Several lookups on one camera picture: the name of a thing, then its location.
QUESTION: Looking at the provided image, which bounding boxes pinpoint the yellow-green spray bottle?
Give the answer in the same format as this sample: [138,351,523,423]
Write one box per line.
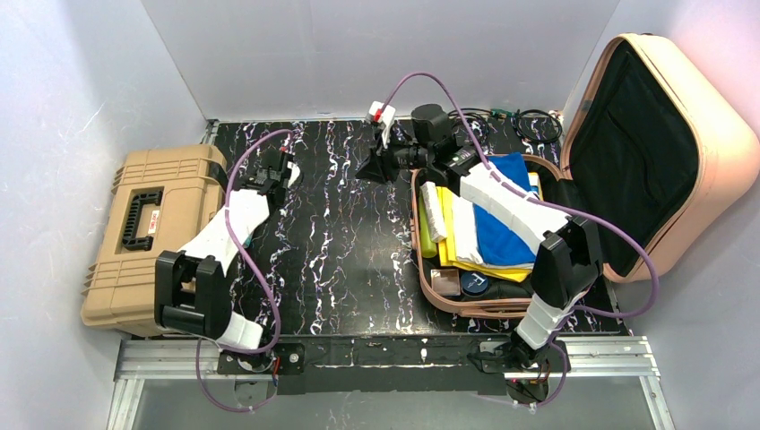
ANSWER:
[417,193,438,259]

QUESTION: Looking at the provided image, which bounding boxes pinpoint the yellow garment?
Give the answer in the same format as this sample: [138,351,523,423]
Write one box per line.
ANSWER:
[436,172,545,284]

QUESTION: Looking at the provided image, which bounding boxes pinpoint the white shirt blue print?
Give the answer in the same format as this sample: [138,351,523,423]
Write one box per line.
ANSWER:
[451,186,539,271]

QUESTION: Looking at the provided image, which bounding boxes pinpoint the blue microfibre towel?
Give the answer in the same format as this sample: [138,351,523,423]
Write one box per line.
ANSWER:
[473,152,535,268]

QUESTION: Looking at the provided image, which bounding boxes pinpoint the brown leather wallet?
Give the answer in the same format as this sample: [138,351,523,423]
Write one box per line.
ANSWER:
[430,269,462,297]

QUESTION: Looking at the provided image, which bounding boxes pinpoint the dark round jar lid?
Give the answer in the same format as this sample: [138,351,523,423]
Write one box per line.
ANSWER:
[460,271,490,297]

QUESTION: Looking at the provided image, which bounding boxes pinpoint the pink suitcase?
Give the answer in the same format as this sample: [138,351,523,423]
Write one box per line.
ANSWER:
[426,33,759,318]

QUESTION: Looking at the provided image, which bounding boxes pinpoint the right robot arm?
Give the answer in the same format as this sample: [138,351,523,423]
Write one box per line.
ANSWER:
[356,128,601,351]

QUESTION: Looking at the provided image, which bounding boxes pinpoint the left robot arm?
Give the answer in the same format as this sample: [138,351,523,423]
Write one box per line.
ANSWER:
[154,150,300,352]

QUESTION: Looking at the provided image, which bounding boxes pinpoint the tan plastic tool case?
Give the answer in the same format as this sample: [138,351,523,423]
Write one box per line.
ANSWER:
[81,144,227,338]

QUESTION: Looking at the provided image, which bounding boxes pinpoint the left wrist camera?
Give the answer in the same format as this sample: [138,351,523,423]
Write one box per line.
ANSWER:
[287,161,302,189]

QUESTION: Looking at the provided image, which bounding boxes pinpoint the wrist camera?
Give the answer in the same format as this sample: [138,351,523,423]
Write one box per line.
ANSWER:
[367,100,453,150]
[287,161,302,189]

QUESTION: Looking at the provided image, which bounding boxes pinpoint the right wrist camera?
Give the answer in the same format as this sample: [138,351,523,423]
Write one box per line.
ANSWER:
[367,100,453,150]

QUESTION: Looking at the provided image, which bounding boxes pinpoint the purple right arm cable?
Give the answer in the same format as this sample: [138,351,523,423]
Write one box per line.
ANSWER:
[379,72,661,410]

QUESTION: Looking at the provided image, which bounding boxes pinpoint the black coiled cable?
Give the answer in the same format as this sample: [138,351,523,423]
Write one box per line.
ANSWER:
[511,108,564,145]

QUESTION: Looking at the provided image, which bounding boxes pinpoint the aluminium frame rail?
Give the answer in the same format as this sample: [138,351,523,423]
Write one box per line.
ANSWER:
[108,334,674,429]

